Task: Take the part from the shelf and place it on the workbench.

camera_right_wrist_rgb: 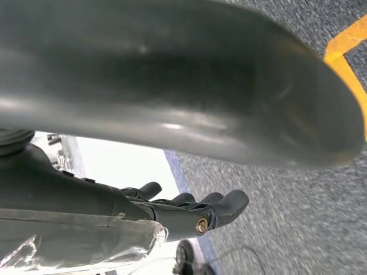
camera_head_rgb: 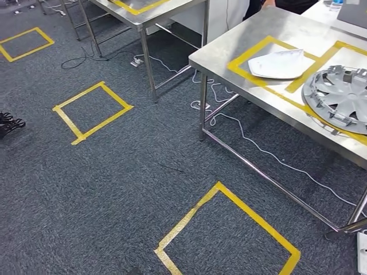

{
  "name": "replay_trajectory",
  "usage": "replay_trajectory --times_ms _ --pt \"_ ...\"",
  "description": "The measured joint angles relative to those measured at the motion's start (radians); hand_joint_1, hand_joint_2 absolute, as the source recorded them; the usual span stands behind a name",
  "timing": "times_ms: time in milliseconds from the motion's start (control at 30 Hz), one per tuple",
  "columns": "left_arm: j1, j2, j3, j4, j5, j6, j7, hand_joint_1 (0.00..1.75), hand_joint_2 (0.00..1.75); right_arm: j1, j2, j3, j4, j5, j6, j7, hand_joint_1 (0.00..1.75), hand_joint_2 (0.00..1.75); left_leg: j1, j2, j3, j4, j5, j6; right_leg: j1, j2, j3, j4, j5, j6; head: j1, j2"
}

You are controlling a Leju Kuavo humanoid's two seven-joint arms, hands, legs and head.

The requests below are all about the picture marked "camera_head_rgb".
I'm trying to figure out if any white curved plastic part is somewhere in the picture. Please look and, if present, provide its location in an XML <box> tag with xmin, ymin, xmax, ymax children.
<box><xmin>248</xmin><ymin>48</ymin><xmax>305</xmax><ymax>80</ymax></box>

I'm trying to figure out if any stainless steel workbench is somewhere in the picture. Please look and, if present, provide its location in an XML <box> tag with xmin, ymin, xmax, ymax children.
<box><xmin>76</xmin><ymin>0</ymin><xmax>211</xmax><ymax>104</ymax></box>
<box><xmin>188</xmin><ymin>5</ymin><xmax>367</xmax><ymax>242</ymax></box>

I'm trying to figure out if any yellow floor tape outline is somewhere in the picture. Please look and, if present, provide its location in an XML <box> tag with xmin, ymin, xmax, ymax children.
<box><xmin>52</xmin><ymin>80</ymin><xmax>134</xmax><ymax>146</ymax></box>
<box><xmin>154</xmin><ymin>181</ymin><xmax>301</xmax><ymax>275</ymax></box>
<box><xmin>0</xmin><ymin>26</ymin><xmax>55</xmax><ymax>63</ymax></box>

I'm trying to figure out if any white cabinet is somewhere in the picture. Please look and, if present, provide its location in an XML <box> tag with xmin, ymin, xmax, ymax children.
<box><xmin>169</xmin><ymin>0</ymin><xmax>251</xmax><ymax>44</ymax></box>

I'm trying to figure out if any person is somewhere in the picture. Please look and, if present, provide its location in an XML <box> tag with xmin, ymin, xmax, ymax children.
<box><xmin>244</xmin><ymin>0</ymin><xmax>319</xmax><ymax>21</ymax></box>

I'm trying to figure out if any grey wheel hubcap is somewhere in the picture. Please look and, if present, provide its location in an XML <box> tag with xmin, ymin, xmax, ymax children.
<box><xmin>301</xmin><ymin>65</ymin><xmax>367</xmax><ymax>136</ymax></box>

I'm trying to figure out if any white table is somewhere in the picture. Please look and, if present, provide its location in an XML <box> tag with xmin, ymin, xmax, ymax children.
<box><xmin>301</xmin><ymin>0</ymin><xmax>367</xmax><ymax>39</ymax></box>

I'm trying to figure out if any black mechanical limb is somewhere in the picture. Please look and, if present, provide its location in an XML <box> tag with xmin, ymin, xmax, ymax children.
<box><xmin>0</xmin><ymin>111</ymin><xmax>27</xmax><ymax>140</ymax></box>

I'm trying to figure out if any long white floor cable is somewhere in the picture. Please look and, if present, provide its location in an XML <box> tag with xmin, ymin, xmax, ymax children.
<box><xmin>190</xmin><ymin>69</ymin><xmax>367</xmax><ymax>220</ymax></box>

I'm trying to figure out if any black floor cable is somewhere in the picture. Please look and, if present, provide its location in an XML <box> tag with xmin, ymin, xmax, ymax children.
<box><xmin>60</xmin><ymin>40</ymin><xmax>135</xmax><ymax>70</ymax></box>

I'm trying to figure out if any steel table frame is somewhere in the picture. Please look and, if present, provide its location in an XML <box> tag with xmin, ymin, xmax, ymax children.
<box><xmin>37</xmin><ymin>0</ymin><xmax>111</xmax><ymax>42</ymax></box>

